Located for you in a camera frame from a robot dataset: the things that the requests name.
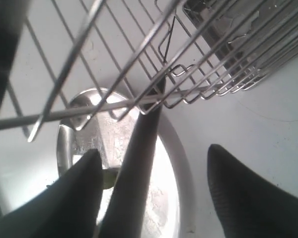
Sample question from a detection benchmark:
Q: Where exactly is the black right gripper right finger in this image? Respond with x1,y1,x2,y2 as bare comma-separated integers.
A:
207,144,298,238

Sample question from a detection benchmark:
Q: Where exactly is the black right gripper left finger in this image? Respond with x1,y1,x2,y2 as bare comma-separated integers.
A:
0,149,103,238

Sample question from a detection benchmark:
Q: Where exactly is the green cucumber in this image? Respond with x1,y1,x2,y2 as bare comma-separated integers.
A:
103,167,120,190

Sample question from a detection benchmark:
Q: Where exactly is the black handled knife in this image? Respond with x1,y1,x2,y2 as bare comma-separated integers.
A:
97,74,167,238

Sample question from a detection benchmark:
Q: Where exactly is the round steel plate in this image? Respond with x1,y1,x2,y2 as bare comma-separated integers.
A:
56,87,180,238

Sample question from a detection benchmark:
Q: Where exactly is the chrome wire utensil rack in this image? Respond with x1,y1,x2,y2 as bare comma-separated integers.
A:
0,0,298,140

